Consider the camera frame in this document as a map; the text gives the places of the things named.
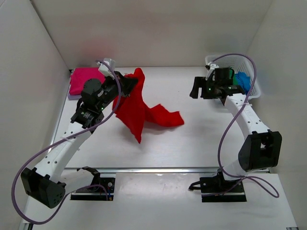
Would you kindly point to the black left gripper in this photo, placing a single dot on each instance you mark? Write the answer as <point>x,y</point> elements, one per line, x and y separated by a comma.
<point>129,84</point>

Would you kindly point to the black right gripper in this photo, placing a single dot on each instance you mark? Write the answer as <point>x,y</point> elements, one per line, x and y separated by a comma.
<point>201,82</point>

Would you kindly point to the red t-shirt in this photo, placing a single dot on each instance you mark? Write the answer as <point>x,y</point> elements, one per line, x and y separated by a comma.
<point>134,112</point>

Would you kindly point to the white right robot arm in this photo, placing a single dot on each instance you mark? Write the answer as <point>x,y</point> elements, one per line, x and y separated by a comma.
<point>261,148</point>

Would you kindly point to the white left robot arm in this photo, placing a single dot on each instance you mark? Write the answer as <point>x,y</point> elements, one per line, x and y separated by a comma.
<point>45,182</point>

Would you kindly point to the crumpled green t-shirt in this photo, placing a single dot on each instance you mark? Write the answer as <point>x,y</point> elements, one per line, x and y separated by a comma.
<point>232,76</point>

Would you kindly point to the crumpled blue t-shirt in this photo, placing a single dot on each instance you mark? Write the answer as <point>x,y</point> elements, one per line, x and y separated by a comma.
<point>243,80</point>

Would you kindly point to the folded pink t-shirt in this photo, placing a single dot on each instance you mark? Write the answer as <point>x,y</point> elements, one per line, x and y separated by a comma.
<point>80,76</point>

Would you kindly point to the white plastic mesh basket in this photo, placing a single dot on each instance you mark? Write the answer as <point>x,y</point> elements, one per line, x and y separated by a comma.
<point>237,63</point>

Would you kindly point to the folded lavender t-shirt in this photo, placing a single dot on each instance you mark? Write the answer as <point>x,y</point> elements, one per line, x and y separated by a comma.
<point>73,97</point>

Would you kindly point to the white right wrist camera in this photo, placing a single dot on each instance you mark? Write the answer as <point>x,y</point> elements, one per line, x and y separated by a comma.
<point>211,66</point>

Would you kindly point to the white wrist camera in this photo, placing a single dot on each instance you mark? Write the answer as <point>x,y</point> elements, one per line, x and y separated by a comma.
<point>211,66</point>
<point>106,66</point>

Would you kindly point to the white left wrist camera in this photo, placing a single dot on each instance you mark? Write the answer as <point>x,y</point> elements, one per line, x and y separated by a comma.
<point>106,66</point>

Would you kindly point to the aluminium table edge rail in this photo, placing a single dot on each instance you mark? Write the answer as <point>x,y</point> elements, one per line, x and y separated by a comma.
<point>158,170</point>

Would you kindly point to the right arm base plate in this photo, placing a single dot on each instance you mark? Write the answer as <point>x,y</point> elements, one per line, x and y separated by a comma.
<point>217,190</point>

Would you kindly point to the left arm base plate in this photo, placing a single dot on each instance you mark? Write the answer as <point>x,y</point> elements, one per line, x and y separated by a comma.
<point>97,193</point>

